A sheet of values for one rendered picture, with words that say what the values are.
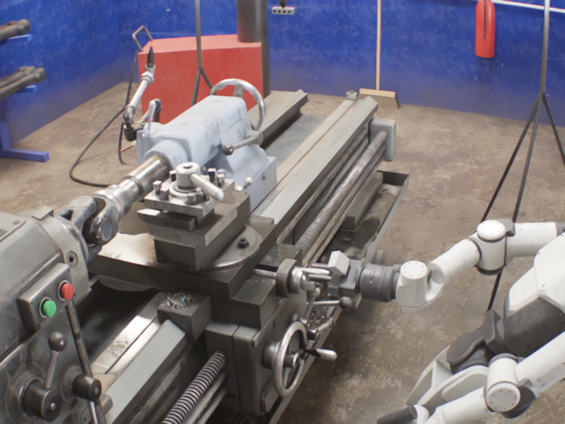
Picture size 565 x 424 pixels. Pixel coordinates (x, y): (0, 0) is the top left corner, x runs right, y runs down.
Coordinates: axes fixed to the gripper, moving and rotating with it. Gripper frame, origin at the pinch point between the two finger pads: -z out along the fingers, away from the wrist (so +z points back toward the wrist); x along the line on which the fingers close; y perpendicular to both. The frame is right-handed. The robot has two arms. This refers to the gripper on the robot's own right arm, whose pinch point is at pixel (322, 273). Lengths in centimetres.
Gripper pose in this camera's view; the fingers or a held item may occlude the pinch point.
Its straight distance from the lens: 174.5
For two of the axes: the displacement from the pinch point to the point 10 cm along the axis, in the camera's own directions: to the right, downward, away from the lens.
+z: 9.4, 1.4, -3.2
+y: 2.0, 5.3, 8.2
